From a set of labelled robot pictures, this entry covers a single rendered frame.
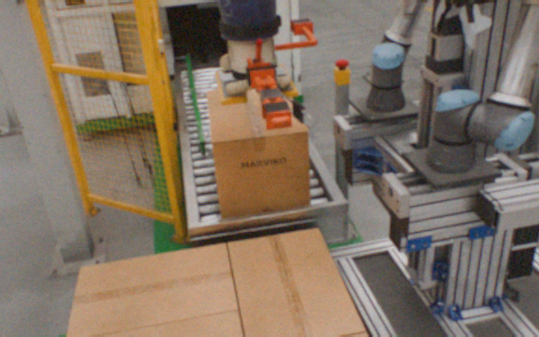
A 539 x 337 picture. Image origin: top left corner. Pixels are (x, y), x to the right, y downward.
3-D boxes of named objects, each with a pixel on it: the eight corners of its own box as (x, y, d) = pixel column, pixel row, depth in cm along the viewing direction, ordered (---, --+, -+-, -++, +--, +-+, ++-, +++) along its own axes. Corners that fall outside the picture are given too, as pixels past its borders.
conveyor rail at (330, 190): (254, 75, 445) (253, 52, 435) (261, 74, 445) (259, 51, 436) (336, 239, 245) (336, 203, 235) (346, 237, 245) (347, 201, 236)
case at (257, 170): (214, 160, 289) (206, 90, 269) (288, 151, 291) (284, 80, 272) (222, 224, 236) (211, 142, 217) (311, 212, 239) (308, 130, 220)
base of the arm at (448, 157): (458, 147, 180) (462, 120, 175) (486, 168, 167) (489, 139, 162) (416, 154, 177) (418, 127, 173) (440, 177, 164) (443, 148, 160)
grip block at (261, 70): (246, 80, 190) (244, 65, 187) (273, 77, 191) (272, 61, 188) (249, 89, 183) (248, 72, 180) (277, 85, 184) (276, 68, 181)
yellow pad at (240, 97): (215, 76, 227) (213, 64, 225) (239, 73, 228) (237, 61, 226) (221, 106, 198) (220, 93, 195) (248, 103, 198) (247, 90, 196)
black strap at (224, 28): (217, 24, 211) (216, 14, 209) (275, 18, 213) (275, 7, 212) (222, 40, 192) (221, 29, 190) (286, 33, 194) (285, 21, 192)
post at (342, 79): (334, 230, 318) (333, 67, 269) (345, 228, 318) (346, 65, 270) (338, 237, 312) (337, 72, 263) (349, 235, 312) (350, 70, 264)
